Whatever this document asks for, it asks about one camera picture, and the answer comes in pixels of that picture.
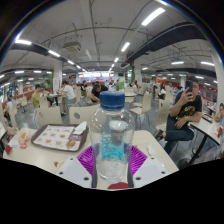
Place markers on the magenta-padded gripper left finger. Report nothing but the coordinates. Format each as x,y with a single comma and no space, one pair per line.
75,171

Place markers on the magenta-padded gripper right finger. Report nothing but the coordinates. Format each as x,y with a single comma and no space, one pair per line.
150,171

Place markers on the clear blue-capped water bottle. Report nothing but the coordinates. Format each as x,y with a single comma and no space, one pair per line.
111,140

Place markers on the flat round red coaster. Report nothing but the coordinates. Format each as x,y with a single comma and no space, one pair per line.
117,186

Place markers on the brown food tray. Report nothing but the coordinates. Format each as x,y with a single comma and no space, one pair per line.
55,138

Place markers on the crumpled white napkin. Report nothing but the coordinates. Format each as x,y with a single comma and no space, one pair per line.
80,128

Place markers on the cream chair with round hole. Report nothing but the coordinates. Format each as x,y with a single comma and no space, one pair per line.
50,116
83,115

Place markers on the crumpled food wrapper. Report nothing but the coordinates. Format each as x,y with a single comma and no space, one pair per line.
23,138

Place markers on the person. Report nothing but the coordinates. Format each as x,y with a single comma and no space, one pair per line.
220,130
185,113
99,92
36,98
69,93

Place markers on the cream neighbouring table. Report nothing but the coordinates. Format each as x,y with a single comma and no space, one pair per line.
203,128

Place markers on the ceiling air conditioner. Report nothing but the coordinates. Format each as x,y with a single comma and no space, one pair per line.
72,47

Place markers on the ceiling lights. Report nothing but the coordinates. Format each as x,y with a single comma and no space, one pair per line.
153,16

